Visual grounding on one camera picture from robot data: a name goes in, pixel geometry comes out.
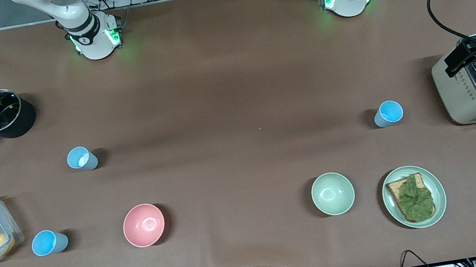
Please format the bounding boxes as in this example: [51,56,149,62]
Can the yellow round food piece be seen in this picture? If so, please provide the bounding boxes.
[0,231,17,256]

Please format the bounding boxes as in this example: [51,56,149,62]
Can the pink bowl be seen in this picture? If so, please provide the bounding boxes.
[119,200,169,250]

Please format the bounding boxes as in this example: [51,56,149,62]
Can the light blue plastic cup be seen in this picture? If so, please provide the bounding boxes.
[29,226,71,258]
[372,98,406,129]
[65,144,100,174]

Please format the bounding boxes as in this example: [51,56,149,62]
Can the black looped cable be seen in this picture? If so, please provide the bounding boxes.
[398,247,433,267]

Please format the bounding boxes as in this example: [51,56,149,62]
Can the brown bread slice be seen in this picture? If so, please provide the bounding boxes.
[385,171,438,226]

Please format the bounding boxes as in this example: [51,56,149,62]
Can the green lettuce leaf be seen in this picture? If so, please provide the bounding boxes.
[391,172,437,225]

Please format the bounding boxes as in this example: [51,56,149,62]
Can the pale green plate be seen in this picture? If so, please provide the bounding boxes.
[378,160,451,234]

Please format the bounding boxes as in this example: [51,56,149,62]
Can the pale green bowl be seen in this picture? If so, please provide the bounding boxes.
[308,169,358,219]

